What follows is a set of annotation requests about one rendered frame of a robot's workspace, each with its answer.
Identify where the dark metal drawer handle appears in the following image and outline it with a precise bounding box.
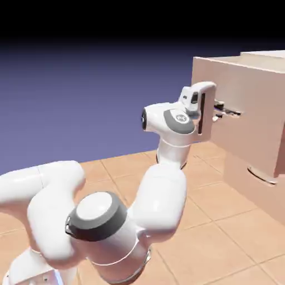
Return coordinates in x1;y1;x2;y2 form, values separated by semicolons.
213;106;243;117

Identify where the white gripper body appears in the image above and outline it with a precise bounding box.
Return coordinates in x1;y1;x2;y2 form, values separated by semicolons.
192;81;218;143

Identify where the curved metal drawer handle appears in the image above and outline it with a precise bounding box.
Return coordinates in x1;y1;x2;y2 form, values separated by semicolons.
247;165;277;187

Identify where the beige cabinet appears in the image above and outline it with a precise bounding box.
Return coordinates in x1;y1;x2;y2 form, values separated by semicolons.
191;50;285;226

